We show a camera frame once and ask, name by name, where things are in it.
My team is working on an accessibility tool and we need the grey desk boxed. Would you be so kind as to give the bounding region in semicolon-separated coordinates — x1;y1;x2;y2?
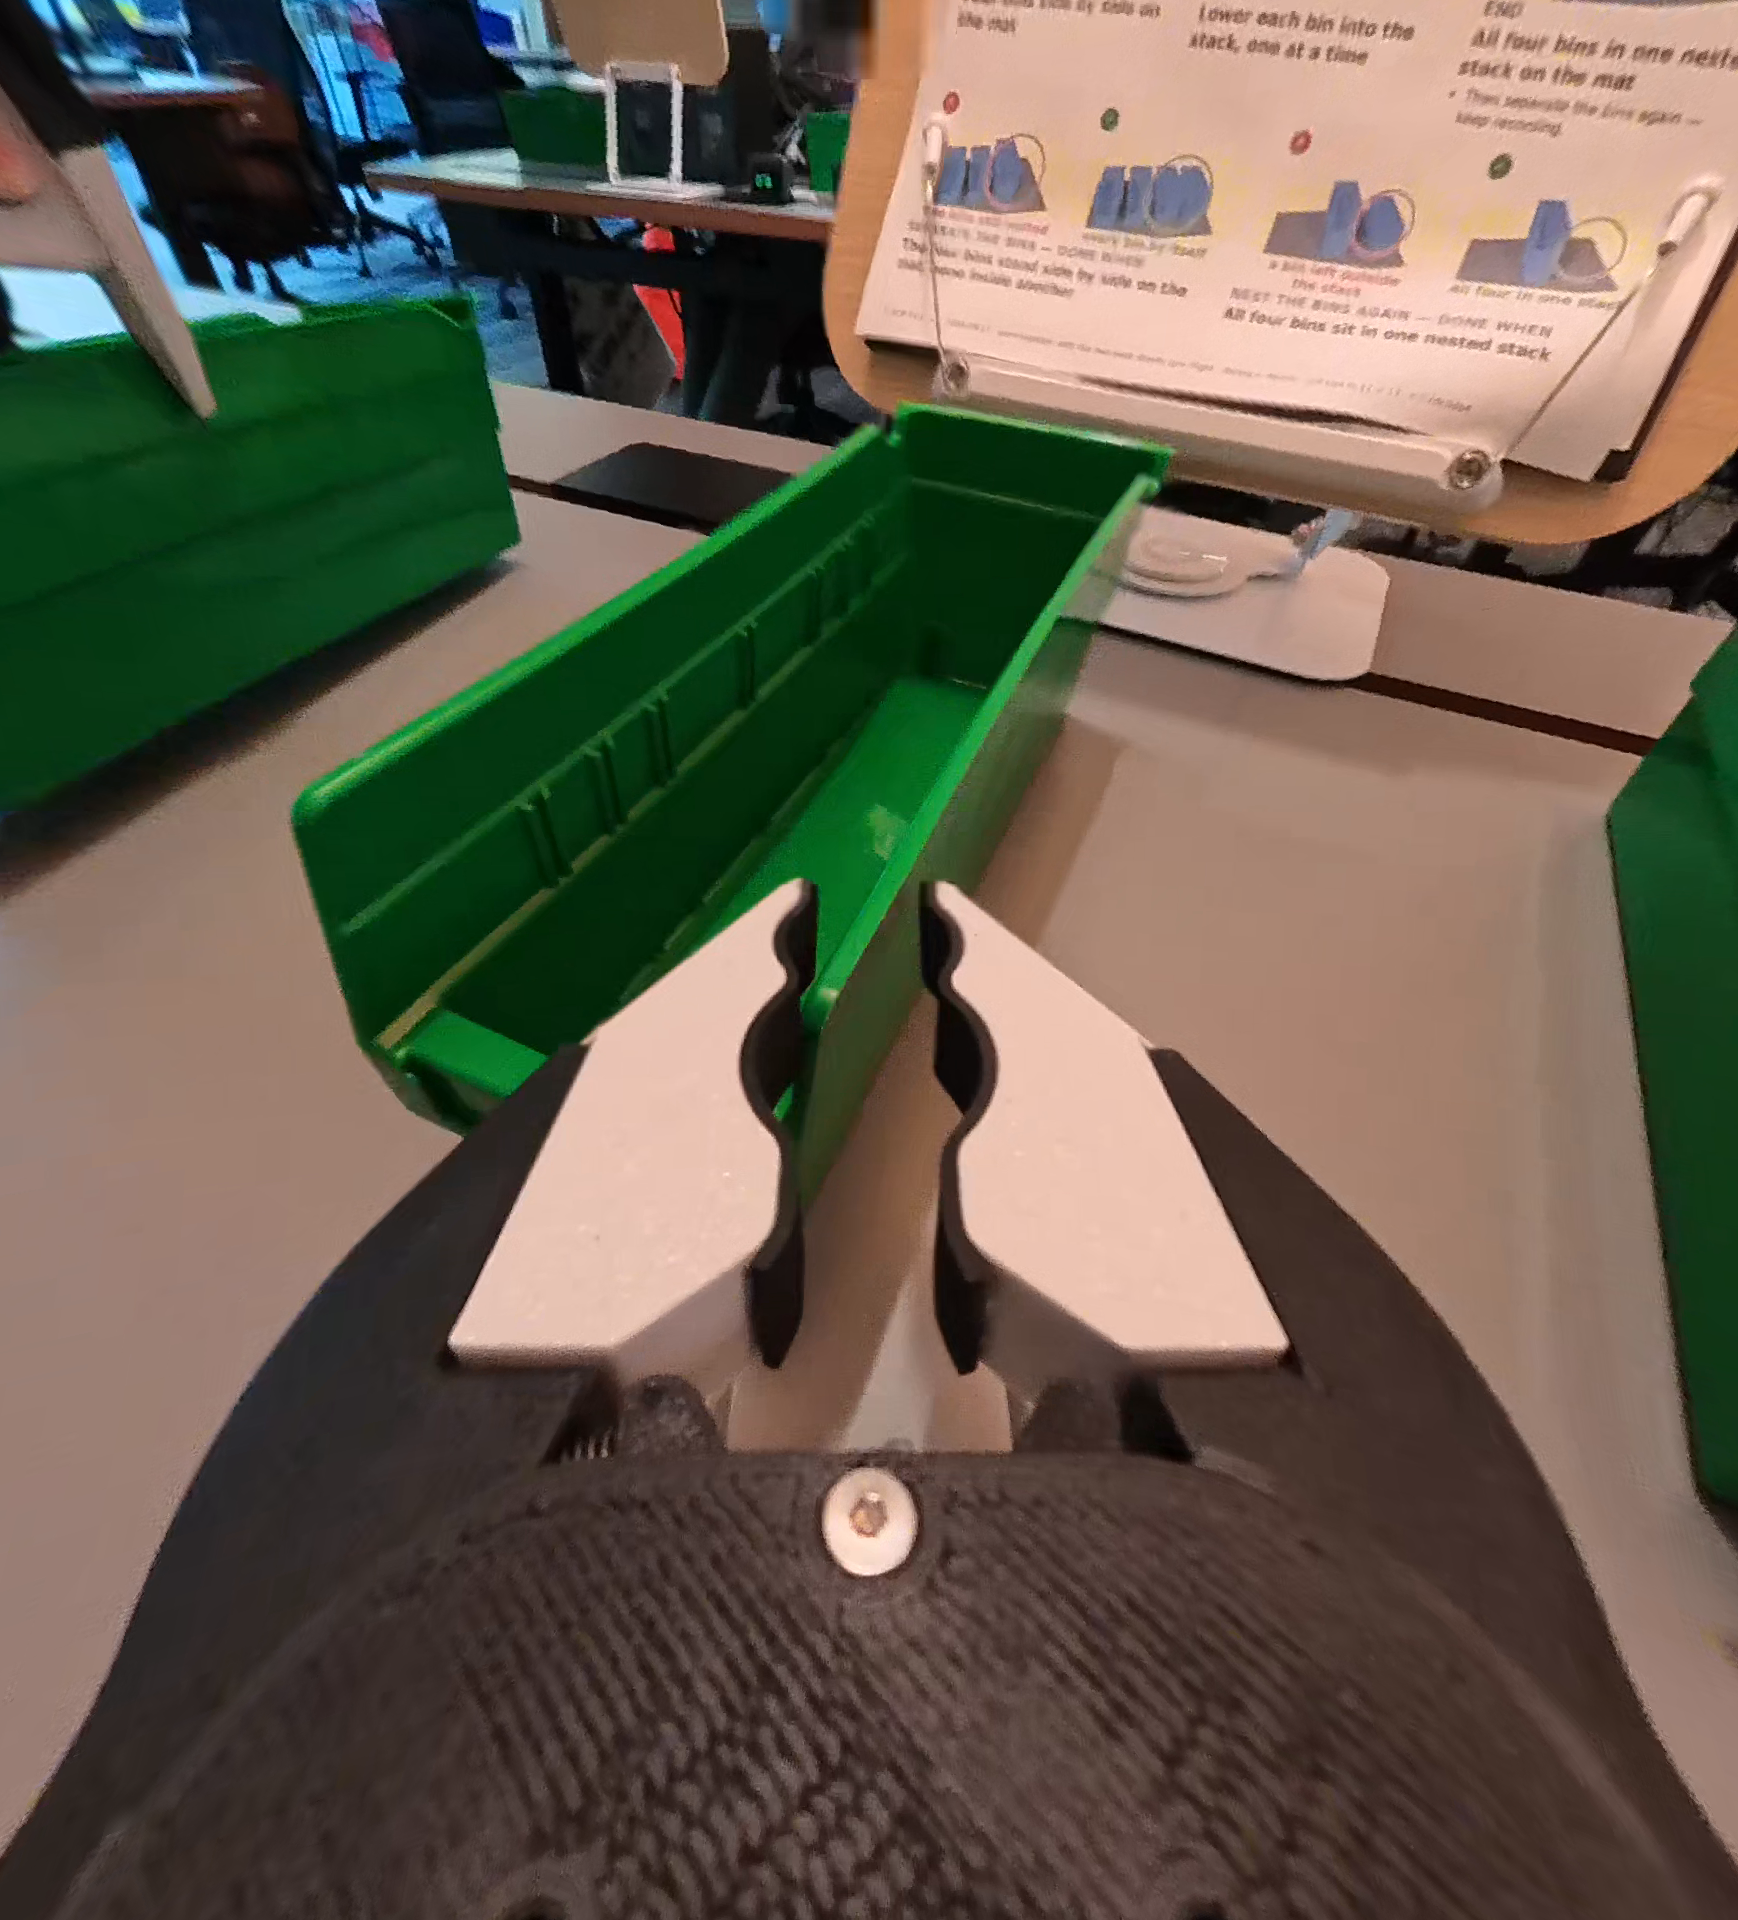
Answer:
0;382;1738;1920

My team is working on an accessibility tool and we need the clear acrylic sign holder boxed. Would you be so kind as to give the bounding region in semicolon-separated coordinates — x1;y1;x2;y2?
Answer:
602;60;688;191

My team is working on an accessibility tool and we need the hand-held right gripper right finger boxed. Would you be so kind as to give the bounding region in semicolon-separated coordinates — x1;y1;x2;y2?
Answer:
917;882;1292;1404

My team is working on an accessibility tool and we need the white clipboard stand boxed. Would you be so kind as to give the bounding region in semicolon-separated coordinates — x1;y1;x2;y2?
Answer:
929;357;1507;683

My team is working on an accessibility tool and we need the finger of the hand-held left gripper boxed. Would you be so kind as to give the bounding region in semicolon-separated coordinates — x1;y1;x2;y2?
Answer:
57;142;217;422

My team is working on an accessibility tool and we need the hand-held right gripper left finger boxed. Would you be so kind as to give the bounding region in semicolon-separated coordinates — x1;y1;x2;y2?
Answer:
445;878;822;1407

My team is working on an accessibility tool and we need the long wooden table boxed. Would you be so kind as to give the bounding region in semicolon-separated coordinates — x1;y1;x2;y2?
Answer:
367;149;841;392

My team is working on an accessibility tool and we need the black desk cable cover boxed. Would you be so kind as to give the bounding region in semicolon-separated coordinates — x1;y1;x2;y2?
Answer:
550;443;828;531

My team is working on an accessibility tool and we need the orange object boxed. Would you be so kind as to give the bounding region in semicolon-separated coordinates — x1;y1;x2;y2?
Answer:
627;224;694;384

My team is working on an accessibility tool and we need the instruction sheet on wooden board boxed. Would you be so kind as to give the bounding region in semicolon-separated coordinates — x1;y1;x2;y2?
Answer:
825;0;1738;549

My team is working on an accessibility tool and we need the dark office chair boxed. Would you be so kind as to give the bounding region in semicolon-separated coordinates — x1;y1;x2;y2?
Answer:
103;66;369;302

